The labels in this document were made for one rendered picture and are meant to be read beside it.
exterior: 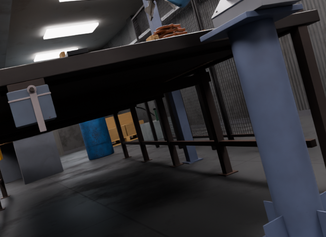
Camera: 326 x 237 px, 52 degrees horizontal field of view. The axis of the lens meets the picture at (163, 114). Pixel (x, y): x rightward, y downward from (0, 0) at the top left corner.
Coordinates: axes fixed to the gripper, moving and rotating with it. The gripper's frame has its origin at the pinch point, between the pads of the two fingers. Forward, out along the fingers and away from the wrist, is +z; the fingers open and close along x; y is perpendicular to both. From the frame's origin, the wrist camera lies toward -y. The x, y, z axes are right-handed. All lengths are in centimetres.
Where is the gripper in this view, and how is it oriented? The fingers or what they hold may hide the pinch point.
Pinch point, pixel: (163, 15)
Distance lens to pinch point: 171.2
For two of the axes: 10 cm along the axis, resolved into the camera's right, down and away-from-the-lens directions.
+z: 2.7, 9.6, 0.2
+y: -5.5, 1.7, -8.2
